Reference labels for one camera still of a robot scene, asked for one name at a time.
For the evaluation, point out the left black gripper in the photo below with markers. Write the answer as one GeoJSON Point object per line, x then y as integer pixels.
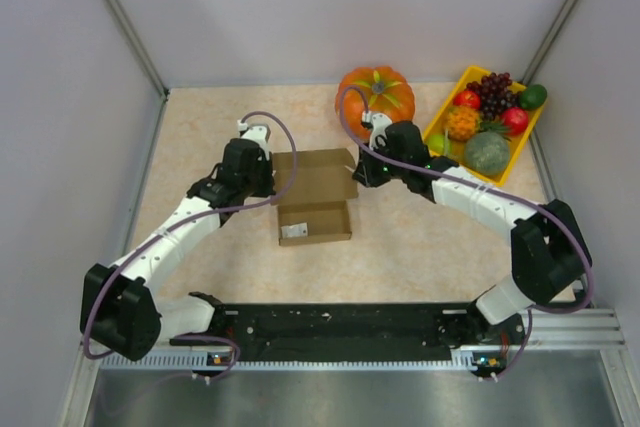
{"type": "Point", "coordinates": [267, 166]}

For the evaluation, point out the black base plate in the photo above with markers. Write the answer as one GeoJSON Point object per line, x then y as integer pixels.
{"type": "Point", "coordinates": [356, 332]}

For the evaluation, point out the red apple left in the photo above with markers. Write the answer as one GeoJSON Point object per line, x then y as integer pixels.
{"type": "Point", "coordinates": [467, 98]}

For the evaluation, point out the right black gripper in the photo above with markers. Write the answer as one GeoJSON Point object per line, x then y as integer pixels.
{"type": "Point", "coordinates": [364, 173]}

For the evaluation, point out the orange pineapple toy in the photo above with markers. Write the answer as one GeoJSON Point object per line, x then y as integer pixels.
{"type": "Point", "coordinates": [461, 122]}

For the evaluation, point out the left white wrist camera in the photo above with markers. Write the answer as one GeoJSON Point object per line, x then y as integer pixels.
{"type": "Point", "coordinates": [257, 133]}

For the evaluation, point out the white paper label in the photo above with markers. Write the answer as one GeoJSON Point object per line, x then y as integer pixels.
{"type": "Point", "coordinates": [294, 230]}

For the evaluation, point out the brown cardboard box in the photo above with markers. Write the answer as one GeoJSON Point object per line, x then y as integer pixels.
{"type": "Point", "coordinates": [320, 194]}

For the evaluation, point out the green avocado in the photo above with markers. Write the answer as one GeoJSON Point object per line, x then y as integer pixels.
{"type": "Point", "coordinates": [532, 97]}

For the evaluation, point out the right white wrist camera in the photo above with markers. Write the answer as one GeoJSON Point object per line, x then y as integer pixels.
{"type": "Point", "coordinates": [376, 123]}

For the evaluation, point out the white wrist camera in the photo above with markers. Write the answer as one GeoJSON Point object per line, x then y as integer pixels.
{"type": "Point", "coordinates": [376, 123]}
{"type": "Point", "coordinates": [257, 133]}

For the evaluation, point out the red apple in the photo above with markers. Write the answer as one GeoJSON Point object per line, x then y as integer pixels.
{"type": "Point", "coordinates": [515, 121]}
{"type": "Point", "coordinates": [467, 98]}

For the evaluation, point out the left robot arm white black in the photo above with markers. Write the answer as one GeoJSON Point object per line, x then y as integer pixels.
{"type": "Point", "coordinates": [120, 305]}

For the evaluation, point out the green melon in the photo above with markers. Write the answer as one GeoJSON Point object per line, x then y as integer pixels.
{"type": "Point", "coordinates": [487, 153]}

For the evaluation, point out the green lime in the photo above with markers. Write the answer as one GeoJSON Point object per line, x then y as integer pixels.
{"type": "Point", "coordinates": [439, 144]}

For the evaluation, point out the dark purple grape bunch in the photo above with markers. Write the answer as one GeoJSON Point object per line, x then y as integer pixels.
{"type": "Point", "coordinates": [495, 93]}

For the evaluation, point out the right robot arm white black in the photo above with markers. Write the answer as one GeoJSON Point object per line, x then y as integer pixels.
{"type": "Point", "coordinates": [547, 250]}

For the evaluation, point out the red apple right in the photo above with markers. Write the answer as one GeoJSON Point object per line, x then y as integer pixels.
{"type": "Point", "coordinates": [515, 121]}

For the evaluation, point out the orange pumpkin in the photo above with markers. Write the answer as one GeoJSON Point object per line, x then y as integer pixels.
{"type": "Point", "coordinates": [386, 91]}

